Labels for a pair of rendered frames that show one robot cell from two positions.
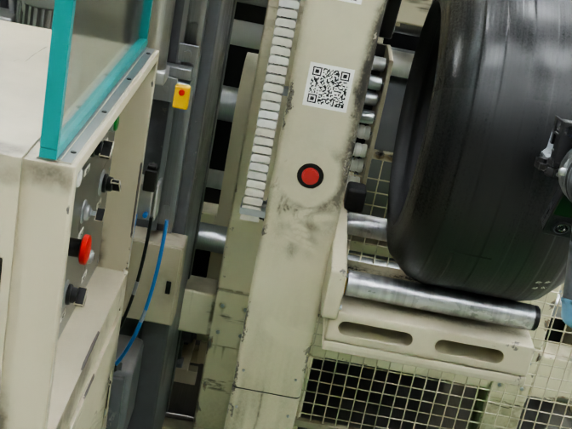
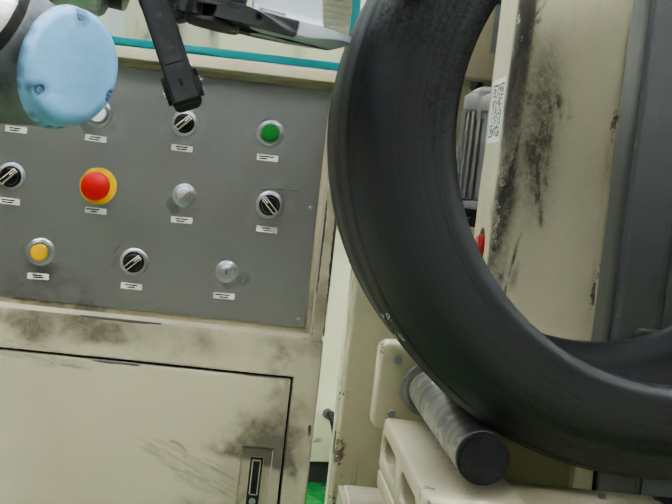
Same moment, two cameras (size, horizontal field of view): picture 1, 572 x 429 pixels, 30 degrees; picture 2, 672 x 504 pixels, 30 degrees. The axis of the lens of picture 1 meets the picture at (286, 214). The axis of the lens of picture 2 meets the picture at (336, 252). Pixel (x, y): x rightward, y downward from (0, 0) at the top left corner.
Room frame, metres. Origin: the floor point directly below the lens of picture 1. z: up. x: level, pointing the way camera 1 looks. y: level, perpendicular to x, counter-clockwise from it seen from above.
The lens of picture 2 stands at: (1.51, -1.49, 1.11)
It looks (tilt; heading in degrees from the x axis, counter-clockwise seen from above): 3 degrees down; 88
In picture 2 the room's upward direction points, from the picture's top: 6 degrees clockwise
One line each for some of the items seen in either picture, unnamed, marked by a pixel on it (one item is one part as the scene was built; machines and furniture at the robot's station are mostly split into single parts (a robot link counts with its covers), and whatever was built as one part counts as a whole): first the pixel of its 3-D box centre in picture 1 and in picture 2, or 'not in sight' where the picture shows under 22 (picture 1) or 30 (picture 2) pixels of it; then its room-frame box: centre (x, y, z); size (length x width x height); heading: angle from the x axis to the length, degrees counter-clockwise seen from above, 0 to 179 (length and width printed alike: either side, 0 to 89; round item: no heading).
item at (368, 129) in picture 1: (331, 111); not in sight; (2.20, -0.05, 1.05); 0.20 x 0.15 x 0.30; 91
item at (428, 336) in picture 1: (427, 332); (443, 484); (1.69, -0.28, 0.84); 0.36 x 0.09 x 0.06; 91
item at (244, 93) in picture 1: (232, 208); not in sight; (2.64, 0.14, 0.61); 0.33 x 0.06 x 0.86; 1
